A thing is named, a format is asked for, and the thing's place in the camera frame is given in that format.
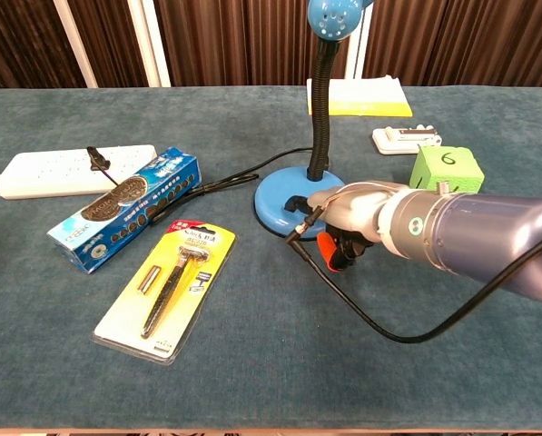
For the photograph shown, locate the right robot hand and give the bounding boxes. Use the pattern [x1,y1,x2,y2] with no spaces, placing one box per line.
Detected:
[284,180,410,274]

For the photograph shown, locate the blue desk lamp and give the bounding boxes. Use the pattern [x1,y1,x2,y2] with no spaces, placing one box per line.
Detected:
[251,0,376,239]

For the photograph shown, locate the small white stapler device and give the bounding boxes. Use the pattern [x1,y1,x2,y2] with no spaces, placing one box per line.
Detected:
[371,123,443,157]

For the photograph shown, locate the green numbered foam cube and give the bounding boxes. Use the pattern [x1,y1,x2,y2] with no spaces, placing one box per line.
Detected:
[409,144,486,194]

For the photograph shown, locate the yellow and white block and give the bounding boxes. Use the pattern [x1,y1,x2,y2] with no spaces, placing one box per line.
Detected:
[306,74,414,118]

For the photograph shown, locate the blue-grey tablecloth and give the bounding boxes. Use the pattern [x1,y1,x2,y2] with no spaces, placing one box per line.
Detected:
[0,84,542,431]

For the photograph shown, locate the blue Oreo cookie box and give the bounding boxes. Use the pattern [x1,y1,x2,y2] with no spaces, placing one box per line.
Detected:
[46,145,202,275]

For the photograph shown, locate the yellow razor blister pack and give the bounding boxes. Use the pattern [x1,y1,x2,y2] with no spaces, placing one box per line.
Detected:
[92,219,237,366]

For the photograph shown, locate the white power strip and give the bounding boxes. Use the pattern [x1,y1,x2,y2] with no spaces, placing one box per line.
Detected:
[0,144,158,201]

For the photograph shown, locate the black lamp power cord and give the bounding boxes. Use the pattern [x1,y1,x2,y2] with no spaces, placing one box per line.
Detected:
[86,145,316,224]

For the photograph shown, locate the black robot hand cable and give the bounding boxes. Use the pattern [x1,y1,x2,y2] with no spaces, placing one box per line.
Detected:
[286,206,542,344]

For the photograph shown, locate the white frame post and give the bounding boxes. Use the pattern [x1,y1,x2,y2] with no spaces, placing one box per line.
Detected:
[52,0,100,89]
[126,0,172,88]
[344,0,374,80]

